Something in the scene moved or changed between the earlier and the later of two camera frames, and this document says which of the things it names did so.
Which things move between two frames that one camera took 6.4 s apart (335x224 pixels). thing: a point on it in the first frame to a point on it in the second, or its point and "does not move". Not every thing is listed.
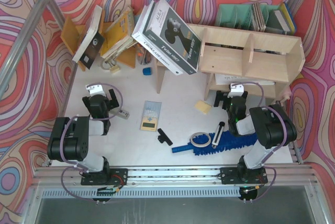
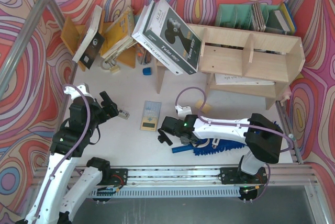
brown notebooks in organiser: (259, 20) does not move
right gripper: (221, 100) to (165, 129)
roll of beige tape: (200, 145) does not move
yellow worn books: (118, 35) does not move
